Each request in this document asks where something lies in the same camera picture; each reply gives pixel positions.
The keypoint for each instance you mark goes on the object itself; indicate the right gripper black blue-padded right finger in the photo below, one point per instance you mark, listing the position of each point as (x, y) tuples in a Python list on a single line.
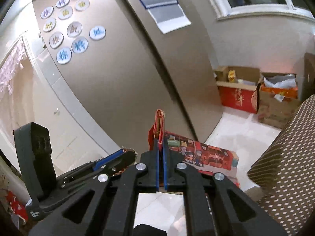
[(214, 205)]

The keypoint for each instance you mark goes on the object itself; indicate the round blue fridge magnet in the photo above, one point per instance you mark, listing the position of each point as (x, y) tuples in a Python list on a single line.
[(97, 33), (64, 55), (80, 45)]

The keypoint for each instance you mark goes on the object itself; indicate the blue white wall calendar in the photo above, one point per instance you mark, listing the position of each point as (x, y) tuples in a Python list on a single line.
[(167, 14)]

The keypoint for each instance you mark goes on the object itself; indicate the red snack bag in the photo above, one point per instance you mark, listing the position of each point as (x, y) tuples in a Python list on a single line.
[(17, 207)]

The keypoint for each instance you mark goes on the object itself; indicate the beige refrigerator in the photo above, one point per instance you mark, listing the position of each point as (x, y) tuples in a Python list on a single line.
[(114, 88)]

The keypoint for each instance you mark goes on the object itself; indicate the orange brown cardboard box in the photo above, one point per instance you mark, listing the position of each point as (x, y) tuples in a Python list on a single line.
[(276, 105)]

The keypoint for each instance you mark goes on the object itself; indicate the round beige fridge magnet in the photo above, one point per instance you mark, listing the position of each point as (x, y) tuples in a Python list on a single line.
[(74, 29)]

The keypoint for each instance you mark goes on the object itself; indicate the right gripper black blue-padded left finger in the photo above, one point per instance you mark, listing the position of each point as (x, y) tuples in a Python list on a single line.
[(106, 206)]

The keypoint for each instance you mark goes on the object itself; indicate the red cardboard gift box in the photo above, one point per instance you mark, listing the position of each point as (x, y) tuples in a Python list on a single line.
[(238, 87)]

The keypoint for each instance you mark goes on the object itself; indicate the white window frame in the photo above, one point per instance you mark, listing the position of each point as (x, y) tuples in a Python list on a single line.
[(258, 0)]

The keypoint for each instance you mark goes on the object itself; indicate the brown polka dot tablecloth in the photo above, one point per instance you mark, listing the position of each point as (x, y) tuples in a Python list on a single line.
[(285, 172)]

